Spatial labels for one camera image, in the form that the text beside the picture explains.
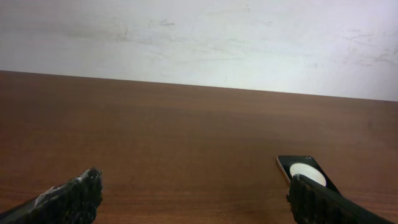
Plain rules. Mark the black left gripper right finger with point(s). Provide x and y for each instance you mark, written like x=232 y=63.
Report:
x=312 y=203

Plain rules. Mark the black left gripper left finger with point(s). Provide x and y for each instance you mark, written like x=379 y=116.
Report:
x=75 y=201

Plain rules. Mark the black Galaxy smartphone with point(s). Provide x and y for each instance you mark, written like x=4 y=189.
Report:
x=305 y=165

